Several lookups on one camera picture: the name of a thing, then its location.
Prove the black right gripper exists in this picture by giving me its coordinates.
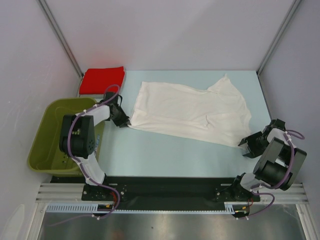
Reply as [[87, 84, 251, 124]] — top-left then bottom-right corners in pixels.
[[240, 131, 270, 158]]

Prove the white t shirt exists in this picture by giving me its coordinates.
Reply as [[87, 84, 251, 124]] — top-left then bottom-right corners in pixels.
[[130, 75, 252, 148]]

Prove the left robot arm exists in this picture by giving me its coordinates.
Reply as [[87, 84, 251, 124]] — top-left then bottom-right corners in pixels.
[[59, 92, 131, 200]]

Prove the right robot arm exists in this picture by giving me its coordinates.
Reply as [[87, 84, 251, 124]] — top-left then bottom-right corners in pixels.
[[230, 119, 307, 201]]

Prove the folded red t shirt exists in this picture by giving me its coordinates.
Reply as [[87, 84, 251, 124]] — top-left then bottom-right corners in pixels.
[[78, 65, 127, 96]]

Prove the olive green plastic bin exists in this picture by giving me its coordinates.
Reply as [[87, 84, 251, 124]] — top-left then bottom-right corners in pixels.
[[27, 97, 104, 177]]

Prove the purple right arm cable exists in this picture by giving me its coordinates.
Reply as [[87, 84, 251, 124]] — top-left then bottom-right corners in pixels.
[[246, 129, 306, 221]]

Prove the aluminium front rail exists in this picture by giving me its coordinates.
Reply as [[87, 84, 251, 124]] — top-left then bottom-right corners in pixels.
[[35, 183, 309, 205]]

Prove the white slotted cable duct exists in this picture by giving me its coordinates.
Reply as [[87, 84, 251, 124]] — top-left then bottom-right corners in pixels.
[[46, 203, 248, 215]]

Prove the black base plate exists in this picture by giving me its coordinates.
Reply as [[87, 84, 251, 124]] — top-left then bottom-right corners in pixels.
[[51, 174, 262, 211]]

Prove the aluminium frame post left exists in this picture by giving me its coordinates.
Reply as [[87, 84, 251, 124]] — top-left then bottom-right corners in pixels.
[[36, 0, 84, 79]]

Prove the aluminium frame post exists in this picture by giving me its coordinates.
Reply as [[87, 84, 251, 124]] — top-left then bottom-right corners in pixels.
[[256, 0, 304, 78], [36, 0, 84, 79]]

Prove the aluminium frame post right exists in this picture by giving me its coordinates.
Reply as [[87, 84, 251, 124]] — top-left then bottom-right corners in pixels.
[[256, 0, 304, 78]]

